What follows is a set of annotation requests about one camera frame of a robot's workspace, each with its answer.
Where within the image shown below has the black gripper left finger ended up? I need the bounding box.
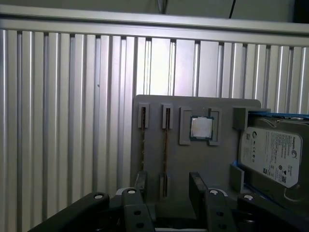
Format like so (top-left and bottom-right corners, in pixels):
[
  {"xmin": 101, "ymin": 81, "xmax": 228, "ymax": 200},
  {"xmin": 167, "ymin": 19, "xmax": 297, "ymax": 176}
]
[{"xmin": 24, "ymin": 170, "xmax": 158, "ymax": 232}]

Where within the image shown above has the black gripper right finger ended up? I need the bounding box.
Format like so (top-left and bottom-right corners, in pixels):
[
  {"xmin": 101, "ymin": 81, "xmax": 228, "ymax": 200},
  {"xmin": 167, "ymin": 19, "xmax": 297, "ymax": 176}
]
[{"xmin": 189, "ymin": 171, "xmax": 309, "ymax": 232}]

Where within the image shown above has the blue RAM stick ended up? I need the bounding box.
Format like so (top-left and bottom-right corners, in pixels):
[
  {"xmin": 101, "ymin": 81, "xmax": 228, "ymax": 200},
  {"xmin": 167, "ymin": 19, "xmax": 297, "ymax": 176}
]
[
  {"xmin": 141, "ymin": 106, "xmax": 146, "ymax": 171},
  {"xmin": 164, "ymin": 107, "xmax": 169, "ymax": 198}
]

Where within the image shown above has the grey parts rack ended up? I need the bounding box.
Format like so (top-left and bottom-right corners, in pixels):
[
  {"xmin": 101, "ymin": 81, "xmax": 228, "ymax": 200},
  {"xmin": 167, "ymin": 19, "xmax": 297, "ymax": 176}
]
[{"xmin": 130, "ymin": 94, "xmax": 272, "ymax": 219}]

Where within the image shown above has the hard disk in blue carrier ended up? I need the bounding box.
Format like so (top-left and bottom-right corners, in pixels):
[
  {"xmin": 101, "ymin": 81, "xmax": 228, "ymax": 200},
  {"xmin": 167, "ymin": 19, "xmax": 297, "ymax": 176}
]
[{"xmin": 228, "ymin": 109, "xmax": 309, "ymax": 211}]

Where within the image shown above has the silver CPU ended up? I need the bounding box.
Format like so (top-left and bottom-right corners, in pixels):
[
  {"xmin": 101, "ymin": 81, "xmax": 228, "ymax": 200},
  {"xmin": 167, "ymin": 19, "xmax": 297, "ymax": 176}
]
[{"xmin": 190, "ymin": 116, "xmax": 215, "ymax": 141}]

